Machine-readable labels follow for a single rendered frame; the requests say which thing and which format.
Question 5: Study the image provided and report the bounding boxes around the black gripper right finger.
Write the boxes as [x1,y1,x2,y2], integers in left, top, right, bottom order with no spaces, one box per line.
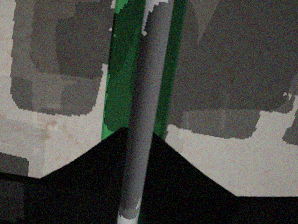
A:
[141,131,298,224]

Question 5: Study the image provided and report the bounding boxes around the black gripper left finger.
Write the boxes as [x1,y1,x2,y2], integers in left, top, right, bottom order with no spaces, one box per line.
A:
[0,127,128,224]

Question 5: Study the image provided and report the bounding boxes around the green u-shaped bracket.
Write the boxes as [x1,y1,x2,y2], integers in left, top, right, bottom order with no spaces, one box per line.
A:
[101,0,188,141]

